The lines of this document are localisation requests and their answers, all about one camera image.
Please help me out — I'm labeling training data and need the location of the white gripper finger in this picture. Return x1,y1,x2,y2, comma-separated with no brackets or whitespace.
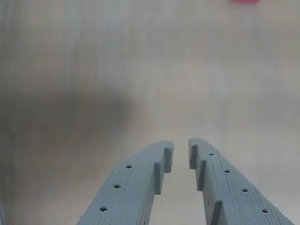
78,140,175,225
188,137,297,225

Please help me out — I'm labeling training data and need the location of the red lego block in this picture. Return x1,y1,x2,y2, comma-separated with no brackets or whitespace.
228,0,261,5

